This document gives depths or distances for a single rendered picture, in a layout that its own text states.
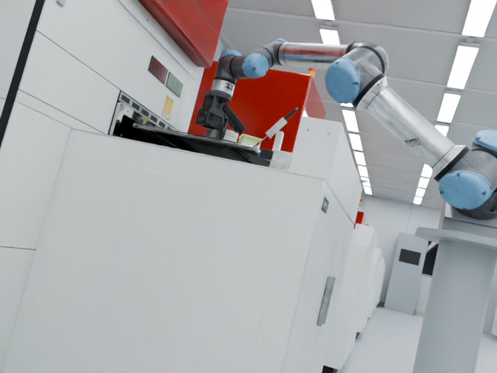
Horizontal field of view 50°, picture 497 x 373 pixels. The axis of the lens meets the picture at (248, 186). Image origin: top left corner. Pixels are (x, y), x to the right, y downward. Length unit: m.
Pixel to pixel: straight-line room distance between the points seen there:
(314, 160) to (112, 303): 0.55
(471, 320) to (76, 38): 1.25
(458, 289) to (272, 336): 0.66
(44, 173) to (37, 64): 0.25
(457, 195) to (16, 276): 1.08
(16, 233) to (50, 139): 0.22
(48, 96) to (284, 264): 0.64
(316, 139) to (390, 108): 0.33
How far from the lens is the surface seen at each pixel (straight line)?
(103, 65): 1.45
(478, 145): 1.56
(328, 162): 1.20
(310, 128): 1.22
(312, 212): 1.12
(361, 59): 1.52
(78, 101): 1.38
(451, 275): 1.62
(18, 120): 1.23
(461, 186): 1.45
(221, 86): 1.81
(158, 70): 1.70
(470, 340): 1.64
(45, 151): 1.31
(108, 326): 1.26
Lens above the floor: 0.65
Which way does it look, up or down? 6 degrees up
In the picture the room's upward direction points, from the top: 14 degrees clockwise
